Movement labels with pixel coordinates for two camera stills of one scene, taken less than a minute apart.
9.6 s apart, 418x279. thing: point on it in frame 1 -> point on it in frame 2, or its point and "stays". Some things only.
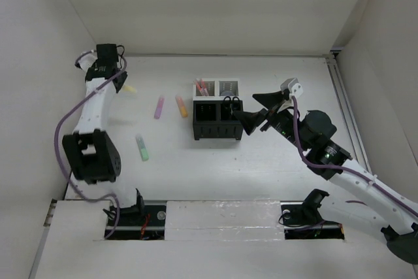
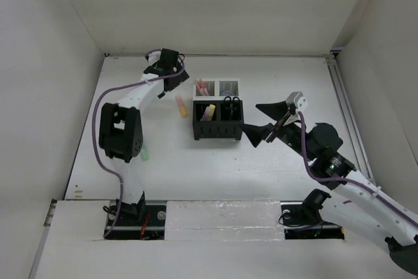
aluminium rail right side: [357, 142] stays
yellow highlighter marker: [129, 89] -> [211, 109]
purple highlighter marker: [158, 112] -> [205, 117]
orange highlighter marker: [181, 106] stays
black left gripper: [121, 85] -> [179, 77]
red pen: [205, 91] stays
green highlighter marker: [142, 147] stays
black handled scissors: [232, 104] stays
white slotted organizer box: [219, 89] stays
